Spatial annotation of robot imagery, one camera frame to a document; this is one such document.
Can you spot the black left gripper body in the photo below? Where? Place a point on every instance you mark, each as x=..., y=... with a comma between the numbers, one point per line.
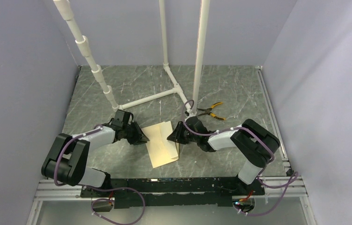
x=130, y=133

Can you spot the tan paper envelope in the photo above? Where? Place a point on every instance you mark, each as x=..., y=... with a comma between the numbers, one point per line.
x=160, y=150

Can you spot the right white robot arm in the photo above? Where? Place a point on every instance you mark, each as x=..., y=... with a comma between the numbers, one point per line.
x=256, y=144

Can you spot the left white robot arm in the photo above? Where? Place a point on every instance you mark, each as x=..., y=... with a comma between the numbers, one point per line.
x=66, y=162

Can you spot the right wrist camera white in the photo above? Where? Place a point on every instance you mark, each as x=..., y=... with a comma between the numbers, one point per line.
x=188, y=115

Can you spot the yellow handled pliers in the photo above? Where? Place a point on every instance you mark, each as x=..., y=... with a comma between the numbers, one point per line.
x=208, y=111

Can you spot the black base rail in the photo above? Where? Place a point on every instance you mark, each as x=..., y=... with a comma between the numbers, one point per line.
x=220, y=191

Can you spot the white PVC pipe frame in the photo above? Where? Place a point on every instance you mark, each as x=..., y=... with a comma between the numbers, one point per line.
x=130, y=32

